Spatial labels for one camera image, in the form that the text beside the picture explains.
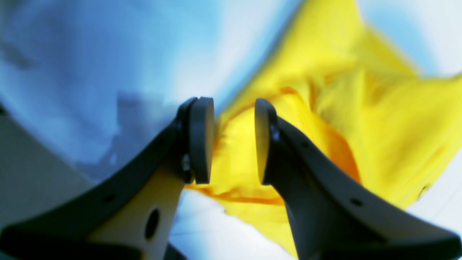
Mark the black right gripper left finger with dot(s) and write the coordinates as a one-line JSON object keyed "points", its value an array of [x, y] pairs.
{"points": [[130, 215]]}

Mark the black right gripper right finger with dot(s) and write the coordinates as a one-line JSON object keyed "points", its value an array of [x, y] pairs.
{"points": [[331, 216]]}

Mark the yellow t-shirt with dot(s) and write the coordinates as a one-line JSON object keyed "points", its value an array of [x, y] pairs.
{"points": [[363, 105]]}

